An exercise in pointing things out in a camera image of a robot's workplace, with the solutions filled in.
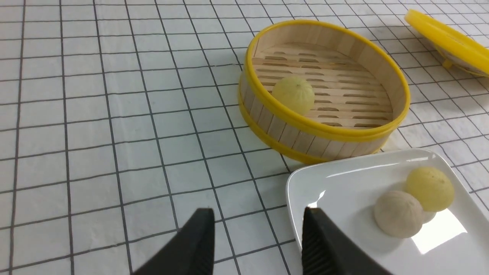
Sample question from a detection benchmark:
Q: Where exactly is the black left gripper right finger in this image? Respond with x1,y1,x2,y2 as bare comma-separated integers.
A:
302,207,391,275

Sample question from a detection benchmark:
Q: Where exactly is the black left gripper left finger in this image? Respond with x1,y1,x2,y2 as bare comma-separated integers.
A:
134,208,215,275

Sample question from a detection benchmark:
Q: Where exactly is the beige steamed bun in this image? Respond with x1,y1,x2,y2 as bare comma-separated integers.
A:
372,190,436,239

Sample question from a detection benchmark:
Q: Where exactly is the yellow steamed bun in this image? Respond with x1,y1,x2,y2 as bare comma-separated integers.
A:
404,167,455,212
271,76,316,115

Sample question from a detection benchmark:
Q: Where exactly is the yellow rimmed woven steamer lid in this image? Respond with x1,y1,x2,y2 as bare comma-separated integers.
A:
405,9,489,77

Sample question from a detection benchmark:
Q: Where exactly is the white square plate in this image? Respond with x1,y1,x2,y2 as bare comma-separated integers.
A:
286,148,489,275

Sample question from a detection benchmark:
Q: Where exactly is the white grid tablecloth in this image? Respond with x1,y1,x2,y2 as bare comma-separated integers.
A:
0,0,489,275

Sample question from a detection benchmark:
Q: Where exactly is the bamboo steamer basket yellow rim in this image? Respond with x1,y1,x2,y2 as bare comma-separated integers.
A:
238,20,411,164

